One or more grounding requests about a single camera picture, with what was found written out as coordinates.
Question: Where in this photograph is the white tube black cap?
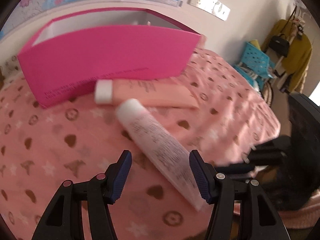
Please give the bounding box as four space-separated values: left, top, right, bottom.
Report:
116 99 204 211

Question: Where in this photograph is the large pink tube white cap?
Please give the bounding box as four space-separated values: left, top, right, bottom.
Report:
94 79 199 108

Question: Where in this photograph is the right forearm pink sleeve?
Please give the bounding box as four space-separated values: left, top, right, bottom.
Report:
267 189 319 229

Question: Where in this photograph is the pink patterned cloth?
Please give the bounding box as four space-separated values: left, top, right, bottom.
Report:
0 47 282 240

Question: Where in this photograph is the yellow hanging coat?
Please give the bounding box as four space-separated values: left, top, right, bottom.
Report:
261 19 312 93

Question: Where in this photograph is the blue perforated basket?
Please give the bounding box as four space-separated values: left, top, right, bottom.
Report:
233 42 275 93

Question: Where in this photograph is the black handbag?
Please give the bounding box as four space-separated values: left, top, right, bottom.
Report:
268 33 290 57

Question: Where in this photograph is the pink cardboard box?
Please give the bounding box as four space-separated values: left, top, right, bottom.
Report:
17 8 201 108

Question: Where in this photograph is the white wall socket panel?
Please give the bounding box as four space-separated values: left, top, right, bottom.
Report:
188 0 231 21

